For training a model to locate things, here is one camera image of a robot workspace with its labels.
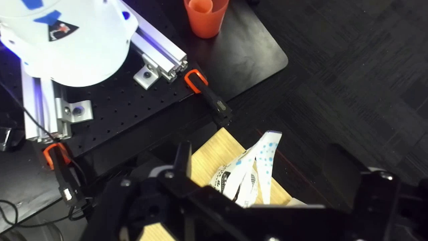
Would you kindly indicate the white almond snack package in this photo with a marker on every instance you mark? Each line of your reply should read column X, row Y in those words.
column 249, row 174

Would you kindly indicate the aluminium extrusion rail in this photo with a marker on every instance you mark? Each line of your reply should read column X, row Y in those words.
column 165, row 51
column 34, row 107

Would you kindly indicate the orange plastic cup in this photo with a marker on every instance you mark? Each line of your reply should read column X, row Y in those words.
column 205, row 21

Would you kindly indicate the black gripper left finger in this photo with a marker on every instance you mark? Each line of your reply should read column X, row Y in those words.
column 182, row 155

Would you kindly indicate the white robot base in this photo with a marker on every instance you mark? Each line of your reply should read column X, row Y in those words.
column 80, row 53

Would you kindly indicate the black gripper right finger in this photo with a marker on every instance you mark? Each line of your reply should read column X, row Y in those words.
column 375, row 209

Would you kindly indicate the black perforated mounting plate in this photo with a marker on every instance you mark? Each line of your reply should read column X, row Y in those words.
column 134, row 111

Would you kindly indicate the orange and black clamp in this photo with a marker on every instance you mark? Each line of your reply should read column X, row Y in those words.
column 67, row 178
column 218, row 104

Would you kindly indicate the aluminium corner bracket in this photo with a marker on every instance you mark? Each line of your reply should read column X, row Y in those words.
column 147, row 76
column 74, row 111

